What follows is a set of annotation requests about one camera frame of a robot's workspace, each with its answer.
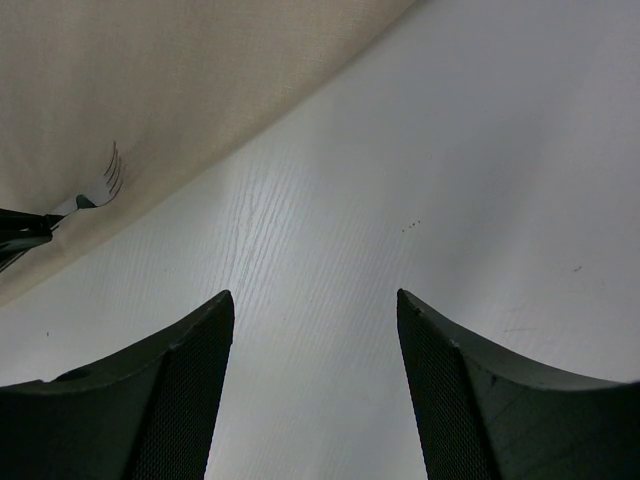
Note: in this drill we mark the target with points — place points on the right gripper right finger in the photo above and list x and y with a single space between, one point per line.
486 412

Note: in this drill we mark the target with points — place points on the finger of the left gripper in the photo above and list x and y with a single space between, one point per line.
21 230

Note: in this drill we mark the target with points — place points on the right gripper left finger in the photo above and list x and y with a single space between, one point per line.
147 411

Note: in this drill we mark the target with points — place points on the silver fork black handle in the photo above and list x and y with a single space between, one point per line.
101 191

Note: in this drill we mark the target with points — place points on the beige cloth napkin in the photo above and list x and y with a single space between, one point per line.
172 85

